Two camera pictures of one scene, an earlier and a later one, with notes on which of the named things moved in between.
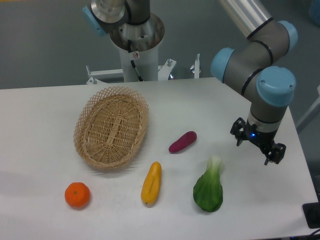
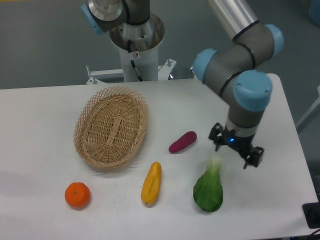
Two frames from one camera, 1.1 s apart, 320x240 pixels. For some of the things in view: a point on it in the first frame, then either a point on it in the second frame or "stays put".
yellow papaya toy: [152, 184] stays put
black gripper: [263, 140] to [241, 144]
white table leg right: [317, 102] stays put
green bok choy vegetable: [208, 190] stays put
